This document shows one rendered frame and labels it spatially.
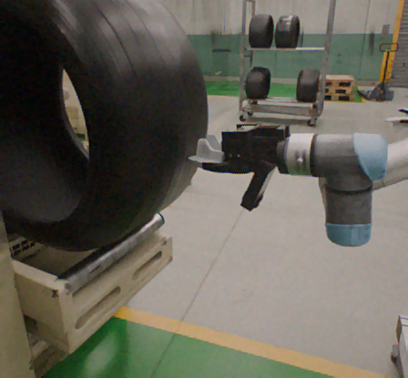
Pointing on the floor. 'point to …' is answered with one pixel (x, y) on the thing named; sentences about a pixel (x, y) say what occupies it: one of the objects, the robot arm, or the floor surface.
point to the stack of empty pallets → (339, 87)
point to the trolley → (287, 25)
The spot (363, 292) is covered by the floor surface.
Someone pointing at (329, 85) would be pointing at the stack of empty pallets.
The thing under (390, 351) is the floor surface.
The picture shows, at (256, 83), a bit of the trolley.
